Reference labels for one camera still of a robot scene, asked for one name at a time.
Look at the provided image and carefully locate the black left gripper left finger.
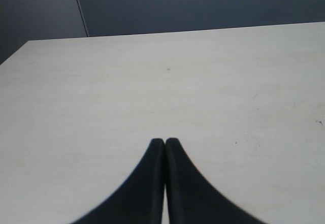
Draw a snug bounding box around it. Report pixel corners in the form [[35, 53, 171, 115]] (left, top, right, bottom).
[[74, 138, 165, 223]]

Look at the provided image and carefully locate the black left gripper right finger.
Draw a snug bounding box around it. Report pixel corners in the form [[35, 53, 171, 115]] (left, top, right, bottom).
[[166, 138, 263, 223]]

